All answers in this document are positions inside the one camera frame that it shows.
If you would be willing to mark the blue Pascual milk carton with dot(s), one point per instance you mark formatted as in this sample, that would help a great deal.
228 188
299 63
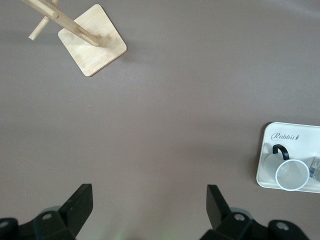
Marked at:
315 170

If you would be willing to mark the wooden cup rack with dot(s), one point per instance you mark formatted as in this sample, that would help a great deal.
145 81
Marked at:
100 55

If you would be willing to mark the white Rabbit print tray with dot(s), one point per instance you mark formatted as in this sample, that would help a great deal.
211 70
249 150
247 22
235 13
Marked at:
308 130

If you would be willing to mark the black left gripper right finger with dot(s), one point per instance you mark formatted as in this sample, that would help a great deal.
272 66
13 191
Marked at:
220 215

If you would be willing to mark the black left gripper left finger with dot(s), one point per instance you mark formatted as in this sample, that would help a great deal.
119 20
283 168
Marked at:
75 210

